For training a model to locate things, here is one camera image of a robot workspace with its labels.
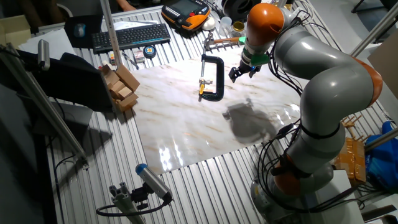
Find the green gripper mount plate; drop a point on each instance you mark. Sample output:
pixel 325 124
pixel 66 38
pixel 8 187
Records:
pixel 259 59

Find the black mouse pad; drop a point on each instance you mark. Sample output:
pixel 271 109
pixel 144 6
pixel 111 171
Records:
pixel 93 25

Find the orange black teach pendant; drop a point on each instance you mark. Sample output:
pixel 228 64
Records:
pixel 186 12

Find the clear plastic jar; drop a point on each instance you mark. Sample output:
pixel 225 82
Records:
pixel 225 25

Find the person forearm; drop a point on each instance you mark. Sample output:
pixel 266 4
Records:
pixel 126 5

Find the brown cardboard panel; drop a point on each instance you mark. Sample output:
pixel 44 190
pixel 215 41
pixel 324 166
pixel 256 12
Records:
pixel 385 65

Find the tape wrapped cardboard box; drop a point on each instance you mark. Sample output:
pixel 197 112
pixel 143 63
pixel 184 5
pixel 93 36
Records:
pixel 351 158

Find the dark pen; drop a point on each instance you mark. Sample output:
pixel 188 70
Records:
pixel 130 60

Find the white pedestal box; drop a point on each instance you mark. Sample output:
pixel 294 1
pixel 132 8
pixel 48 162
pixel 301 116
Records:
pixel 339 205

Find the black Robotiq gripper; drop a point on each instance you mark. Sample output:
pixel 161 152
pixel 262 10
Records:
pixel 247 68

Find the dark grey flat panel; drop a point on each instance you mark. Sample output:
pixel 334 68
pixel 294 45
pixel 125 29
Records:
pixel 74 119

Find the jar with gold lid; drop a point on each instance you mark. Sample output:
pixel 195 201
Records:
pixel 238 27

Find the white marble pattern sheet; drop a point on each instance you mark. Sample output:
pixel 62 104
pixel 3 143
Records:
pixel 174 124

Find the blue plastic bag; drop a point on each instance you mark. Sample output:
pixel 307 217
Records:
pixel 384 161

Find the white egg shaped object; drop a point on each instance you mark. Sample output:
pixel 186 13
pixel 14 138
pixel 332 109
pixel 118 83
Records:
pixel 209 24

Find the small red white box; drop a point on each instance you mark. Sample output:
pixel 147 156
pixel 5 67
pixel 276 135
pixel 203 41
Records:
pixel 139 56

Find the plain wooden block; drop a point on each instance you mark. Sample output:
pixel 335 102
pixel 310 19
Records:
pixel 210 91

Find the silver camera with blue cap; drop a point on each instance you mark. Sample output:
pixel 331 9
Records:
pixel 152 180

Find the short aluminium profile piece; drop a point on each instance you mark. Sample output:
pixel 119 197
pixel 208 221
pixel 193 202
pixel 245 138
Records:
pixel 124 202

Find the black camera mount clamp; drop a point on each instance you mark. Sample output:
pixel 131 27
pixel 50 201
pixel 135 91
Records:
pixel 140 196

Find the small colourful box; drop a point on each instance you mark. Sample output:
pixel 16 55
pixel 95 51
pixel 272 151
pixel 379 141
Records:
pixel 111 58

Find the round black tape measure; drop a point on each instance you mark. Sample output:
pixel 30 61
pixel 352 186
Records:
pixel 149 52

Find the white paper sheets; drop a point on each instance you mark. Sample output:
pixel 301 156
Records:
pixel 133 25
pixel 59 42

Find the black metal C-clamp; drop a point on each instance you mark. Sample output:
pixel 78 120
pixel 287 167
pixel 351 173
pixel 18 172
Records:
pixel 220 77

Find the wooden block with white tape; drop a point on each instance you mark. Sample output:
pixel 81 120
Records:
pixel 209 81

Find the black monitor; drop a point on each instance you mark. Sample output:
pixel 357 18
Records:
pixel 74 84

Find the grey computer mouse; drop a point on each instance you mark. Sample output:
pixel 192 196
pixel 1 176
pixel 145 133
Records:
pixel 79 30

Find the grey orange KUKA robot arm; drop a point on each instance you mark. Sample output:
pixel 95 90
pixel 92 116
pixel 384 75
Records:
pixel 326 77

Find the white power strip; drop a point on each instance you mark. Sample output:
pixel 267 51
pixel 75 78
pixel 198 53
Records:
pixel 298 12

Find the black filament spool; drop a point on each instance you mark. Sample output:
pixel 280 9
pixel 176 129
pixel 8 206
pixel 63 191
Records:
pixel 236 9

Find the open brown cardboard box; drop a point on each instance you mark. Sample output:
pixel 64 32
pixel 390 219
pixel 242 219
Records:
pixel 126 77

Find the aluminium profile beam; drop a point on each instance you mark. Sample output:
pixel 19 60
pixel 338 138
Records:
pixel 282 3
pixel 110 31
pixel 376 31
pixel 43 102
pixel 382 140

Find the closed beige cardboard box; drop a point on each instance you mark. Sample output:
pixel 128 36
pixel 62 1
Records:
pixel 14 29

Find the black computer keyboard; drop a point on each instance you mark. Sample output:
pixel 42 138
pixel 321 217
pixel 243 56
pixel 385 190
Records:
pixel 130 36

